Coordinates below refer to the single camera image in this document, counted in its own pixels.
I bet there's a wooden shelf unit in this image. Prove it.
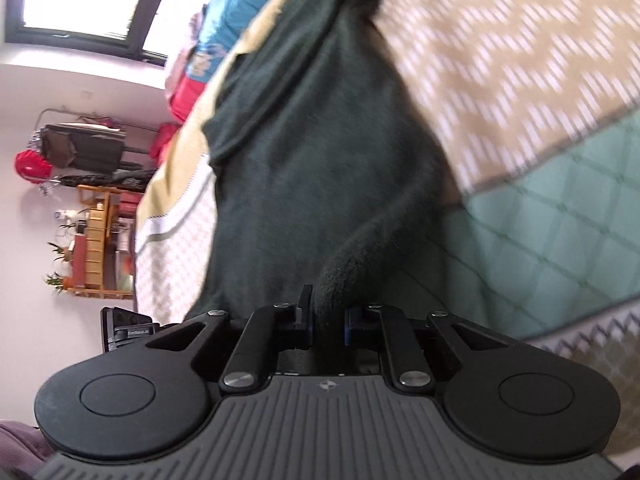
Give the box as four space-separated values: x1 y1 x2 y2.
62 184 134 300

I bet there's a blue floral quilt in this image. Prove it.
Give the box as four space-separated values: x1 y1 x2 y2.
186 0 268 84

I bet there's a clothes rack with dark garments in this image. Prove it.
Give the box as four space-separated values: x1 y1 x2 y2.
27 108 155 195

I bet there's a dark green knit sweater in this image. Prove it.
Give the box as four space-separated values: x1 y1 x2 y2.
190 0 446 323

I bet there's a dark framed window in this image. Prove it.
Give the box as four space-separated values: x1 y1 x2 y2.
4 0 208 66

